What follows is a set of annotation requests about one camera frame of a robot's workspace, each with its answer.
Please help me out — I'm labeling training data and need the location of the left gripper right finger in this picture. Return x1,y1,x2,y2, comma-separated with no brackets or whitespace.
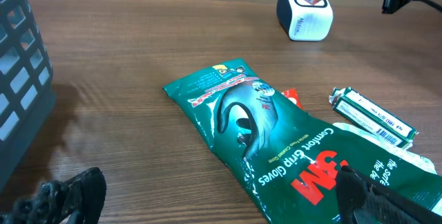
336,165,441,224

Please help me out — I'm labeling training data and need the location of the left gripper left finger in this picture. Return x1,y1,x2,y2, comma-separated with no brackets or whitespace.
1,167,107,224

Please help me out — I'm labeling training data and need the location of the light green wipes packet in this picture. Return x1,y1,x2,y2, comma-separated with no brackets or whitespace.
333,122,437,174

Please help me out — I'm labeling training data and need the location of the green 3M gloves packet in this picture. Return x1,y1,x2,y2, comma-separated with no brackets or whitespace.
164,59,441,223

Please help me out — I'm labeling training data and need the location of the white green box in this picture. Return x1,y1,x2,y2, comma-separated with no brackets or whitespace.
329,87,418,149

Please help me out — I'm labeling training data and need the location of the red Nescafe stick sachet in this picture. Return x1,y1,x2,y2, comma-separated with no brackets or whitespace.
282,88,303,109

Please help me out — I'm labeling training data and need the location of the white barcode scanner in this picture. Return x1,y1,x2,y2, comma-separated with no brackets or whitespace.
276,0,334,41

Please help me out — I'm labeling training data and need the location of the grey plastic shopping basket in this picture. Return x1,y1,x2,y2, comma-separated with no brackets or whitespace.
1,0,56,185

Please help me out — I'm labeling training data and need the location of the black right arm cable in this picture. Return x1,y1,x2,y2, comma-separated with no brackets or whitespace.
409,0,442,13

